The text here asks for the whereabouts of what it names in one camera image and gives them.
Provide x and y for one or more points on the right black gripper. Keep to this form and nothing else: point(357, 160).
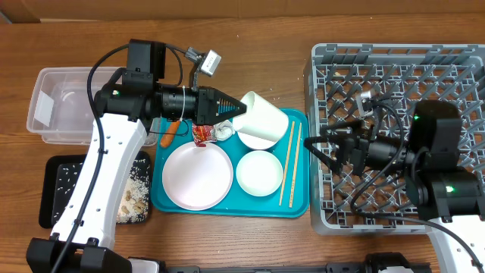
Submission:
point(358, 148)

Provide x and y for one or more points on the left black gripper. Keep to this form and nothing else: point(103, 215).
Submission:
point(207, 106)

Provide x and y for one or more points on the pale green bowl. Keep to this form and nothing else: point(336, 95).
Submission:
point(259, 173)

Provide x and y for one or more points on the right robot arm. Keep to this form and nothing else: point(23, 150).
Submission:
point(448, 197)

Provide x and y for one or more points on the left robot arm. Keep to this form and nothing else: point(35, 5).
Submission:
point(82, 240)

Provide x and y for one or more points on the grey dishwasher rack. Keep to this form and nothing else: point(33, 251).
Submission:
point(336, 73)

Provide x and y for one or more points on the black food waste tray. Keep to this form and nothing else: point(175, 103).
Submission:
point(51, 169)

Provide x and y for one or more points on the red snack wrapper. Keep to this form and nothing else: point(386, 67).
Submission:
point(203, 134)

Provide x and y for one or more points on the pink white bowl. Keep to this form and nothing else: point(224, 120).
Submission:
point(254, 142)

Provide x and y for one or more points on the left wooden chopstick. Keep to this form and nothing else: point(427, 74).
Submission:
point(285, 170)

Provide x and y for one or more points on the orange carrot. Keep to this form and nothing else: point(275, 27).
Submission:
point(169, 134)

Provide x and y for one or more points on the teal plastic tray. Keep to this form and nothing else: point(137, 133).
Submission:
point(237, 202)

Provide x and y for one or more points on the large white plate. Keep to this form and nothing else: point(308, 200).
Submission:
point(197, 178)

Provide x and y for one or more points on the rice and peanut scraps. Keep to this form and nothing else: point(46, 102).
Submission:
point(134, 204)

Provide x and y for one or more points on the clear plastic bin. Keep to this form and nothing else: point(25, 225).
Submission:
point(59, 109)

